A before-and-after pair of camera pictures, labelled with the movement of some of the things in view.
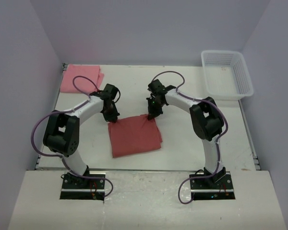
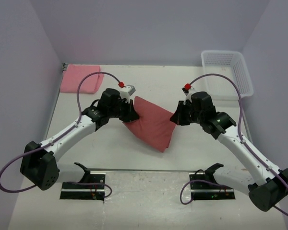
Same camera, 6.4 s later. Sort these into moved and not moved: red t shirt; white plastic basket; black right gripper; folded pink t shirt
Moved: red t shirt; black right gripper
Not moved: folded pink t shirt; white plastic basket
